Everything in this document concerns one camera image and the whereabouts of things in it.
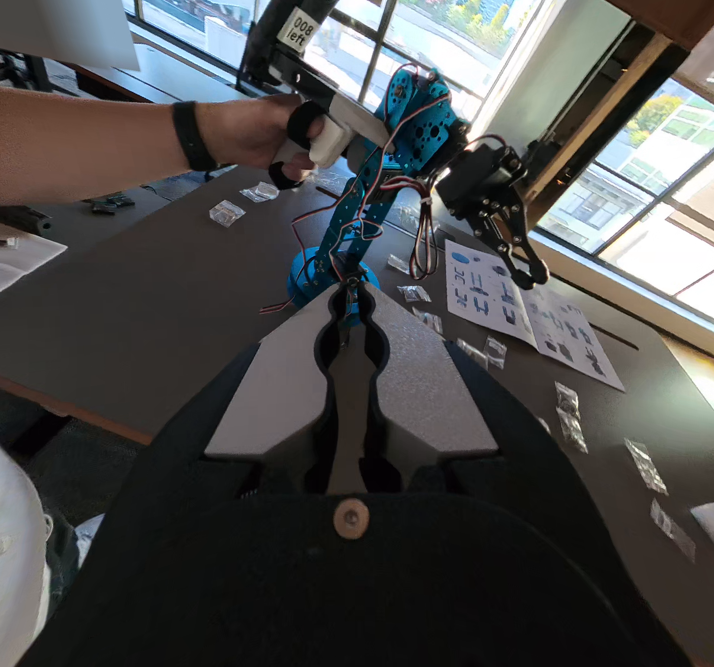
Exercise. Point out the printed instruction sheet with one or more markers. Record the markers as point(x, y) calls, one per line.
point(491, 293)

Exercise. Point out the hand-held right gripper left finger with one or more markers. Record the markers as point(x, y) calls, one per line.
point(268, 399)

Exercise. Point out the blue toy robot arm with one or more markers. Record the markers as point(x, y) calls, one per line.
point(424, 120)

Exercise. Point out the white paper sheet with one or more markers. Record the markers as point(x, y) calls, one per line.
point(22, 257)

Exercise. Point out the black wristband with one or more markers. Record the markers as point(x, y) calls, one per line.
point(192, 137)

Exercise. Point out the small black servo parts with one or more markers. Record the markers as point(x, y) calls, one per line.
point(111, 203)

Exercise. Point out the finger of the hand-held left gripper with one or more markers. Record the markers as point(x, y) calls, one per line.
point(362, 123)

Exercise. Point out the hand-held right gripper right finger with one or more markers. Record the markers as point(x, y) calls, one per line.
point(429, 399)

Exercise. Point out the wooden window post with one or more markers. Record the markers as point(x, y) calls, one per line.
point(602, 120)

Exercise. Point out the person's left hand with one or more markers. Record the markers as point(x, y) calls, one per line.
point(245, 129)

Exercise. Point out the black plastic part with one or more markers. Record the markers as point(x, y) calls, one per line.
point(25, 219)

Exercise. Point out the scattered small clear plastic bags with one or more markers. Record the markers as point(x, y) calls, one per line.
point(226, 213)

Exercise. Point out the person's left forearm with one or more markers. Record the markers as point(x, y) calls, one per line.
point(83, 143)

